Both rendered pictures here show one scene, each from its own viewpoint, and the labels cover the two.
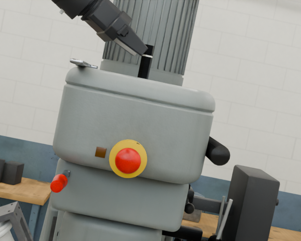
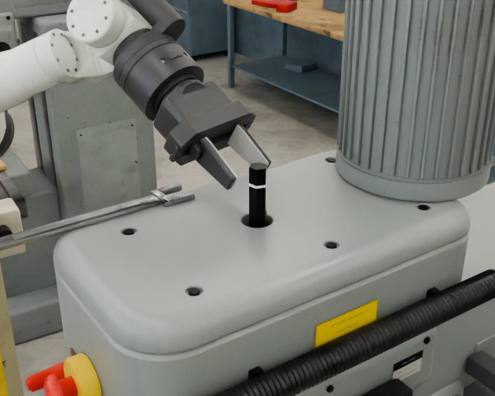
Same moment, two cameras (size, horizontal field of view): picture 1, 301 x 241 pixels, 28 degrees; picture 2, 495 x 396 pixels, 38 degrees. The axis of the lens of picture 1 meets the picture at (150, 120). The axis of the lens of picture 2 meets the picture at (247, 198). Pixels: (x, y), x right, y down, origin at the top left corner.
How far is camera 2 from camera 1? 1.06 m
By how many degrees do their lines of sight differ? 60
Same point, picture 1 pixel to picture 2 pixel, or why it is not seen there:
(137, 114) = (85, 325)
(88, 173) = not seen: hidden behind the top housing
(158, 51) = (378, 141)
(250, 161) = not seen: outside the picture
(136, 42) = (216, 169)
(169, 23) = (392, 91)
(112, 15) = (174, 126)
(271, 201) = not seen: outside the picture
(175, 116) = (108, 349)
